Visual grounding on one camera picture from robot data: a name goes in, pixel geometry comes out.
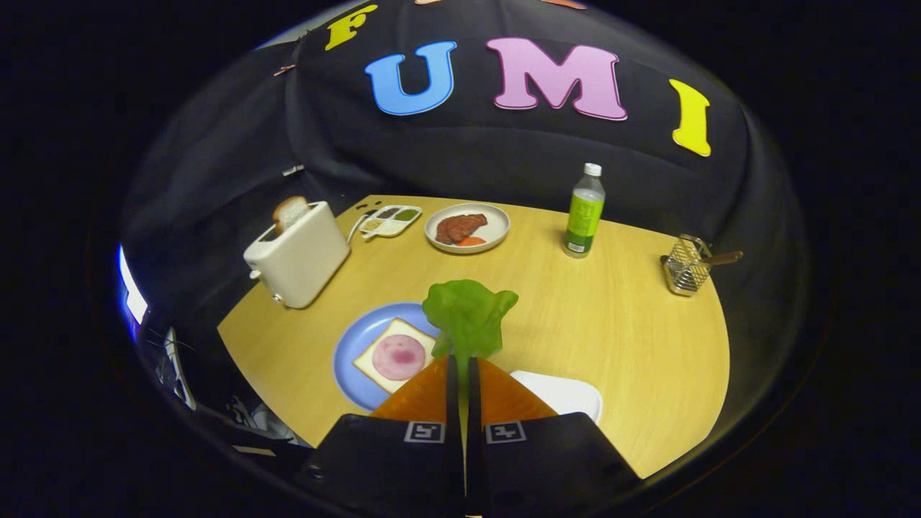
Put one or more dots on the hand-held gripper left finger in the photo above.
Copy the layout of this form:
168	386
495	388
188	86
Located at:
452	403

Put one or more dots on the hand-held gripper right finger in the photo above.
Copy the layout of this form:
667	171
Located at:
473	403

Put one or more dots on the green lettuce leaf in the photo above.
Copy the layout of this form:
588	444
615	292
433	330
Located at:
468	316

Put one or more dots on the toasted bread slice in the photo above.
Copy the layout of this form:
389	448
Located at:
290	213

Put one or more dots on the pink ham slice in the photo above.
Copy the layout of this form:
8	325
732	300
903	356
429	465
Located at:
398	357

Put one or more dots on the white bread slice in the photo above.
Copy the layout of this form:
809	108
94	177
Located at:
368	363

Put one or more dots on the white square plate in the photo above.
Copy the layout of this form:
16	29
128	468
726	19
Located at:
568	396

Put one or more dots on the blue round plate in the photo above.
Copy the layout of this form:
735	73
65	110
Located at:
352	352

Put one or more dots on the orange food slice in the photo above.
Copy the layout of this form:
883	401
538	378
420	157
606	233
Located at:
471	242

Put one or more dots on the brown meat piece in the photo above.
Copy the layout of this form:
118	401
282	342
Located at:
460	227

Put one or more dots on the white round plate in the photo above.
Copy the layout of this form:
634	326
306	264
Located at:
496	223

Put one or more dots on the white seasoning tray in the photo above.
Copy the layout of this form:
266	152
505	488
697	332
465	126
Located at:
388	221

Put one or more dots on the white toaster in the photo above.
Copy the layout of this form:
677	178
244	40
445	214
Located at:
306	259

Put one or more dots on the green label plastic bottle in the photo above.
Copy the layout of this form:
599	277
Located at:
584	216

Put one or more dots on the black backdrop cloth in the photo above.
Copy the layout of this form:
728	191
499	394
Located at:
504	158

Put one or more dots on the silver clip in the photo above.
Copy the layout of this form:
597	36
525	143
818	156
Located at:
293	170

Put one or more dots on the pink clip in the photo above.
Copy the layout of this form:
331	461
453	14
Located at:
283	70

